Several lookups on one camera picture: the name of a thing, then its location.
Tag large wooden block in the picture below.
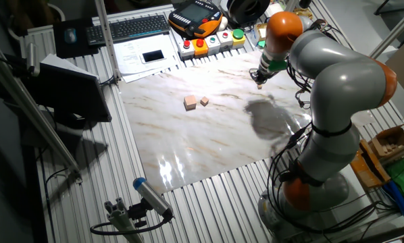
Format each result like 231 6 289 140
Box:
183 94 198 111

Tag black camera cable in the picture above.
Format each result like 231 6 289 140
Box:
89 215 173 236

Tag black camera clamp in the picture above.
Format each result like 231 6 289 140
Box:
127 198 153 229

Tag blue bin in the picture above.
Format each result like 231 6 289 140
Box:
382 180 404 218

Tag upright aluminium post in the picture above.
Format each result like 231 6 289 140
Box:
94 0 122 81

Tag yellow snack bag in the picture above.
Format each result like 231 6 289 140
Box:
292 7 313 20

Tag short aluminium profile stub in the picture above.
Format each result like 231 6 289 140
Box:
103 197 144 243

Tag brown cardboard box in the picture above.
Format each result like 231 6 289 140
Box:
367 122 404 160

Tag yellow box green button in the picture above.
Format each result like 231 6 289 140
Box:
230 28 247 49

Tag orange box red button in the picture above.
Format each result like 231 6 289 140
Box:
191 38 209 58

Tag silver cylinder camera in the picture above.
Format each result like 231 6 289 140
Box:
26 42 41 78

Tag white marble pattern mat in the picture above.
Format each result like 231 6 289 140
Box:
117 49 377 195

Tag orange flat box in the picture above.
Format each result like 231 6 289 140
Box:
349 139 392 190

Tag slanted aluminium frame bar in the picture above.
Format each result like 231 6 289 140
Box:
0 47 84 184

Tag black round spool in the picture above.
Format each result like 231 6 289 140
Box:
226 0 272 26

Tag white rounded object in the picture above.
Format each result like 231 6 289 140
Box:
217 16 230 32

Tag silver camera blue end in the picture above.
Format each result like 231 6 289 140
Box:
132 177 174 219

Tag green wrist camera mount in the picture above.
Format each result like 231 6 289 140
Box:
267 59 288 73

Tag thin aluminium post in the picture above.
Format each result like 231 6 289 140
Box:
366 2 404 63

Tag black monitor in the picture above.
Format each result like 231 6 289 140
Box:
35 62 113 124

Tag white box small red button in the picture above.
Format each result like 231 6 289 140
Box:
216 30 234 50

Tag white framed smartphone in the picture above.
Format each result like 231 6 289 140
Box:
140 49 167 65

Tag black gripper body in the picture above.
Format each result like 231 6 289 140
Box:
249 67 270 82

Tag white box green button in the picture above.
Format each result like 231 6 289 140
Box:
204 34 222 55

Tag black keyboard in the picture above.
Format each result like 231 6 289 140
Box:
85 14 171 47

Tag orange black teach pendant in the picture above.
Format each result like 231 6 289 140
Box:
168 0 224 39

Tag black mouse pad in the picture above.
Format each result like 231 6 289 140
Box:
52 17 100 59

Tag blue grey computer mouse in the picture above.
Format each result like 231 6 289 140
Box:
64 27 78 45

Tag white paper sheets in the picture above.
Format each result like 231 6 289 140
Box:
113 33 180 84

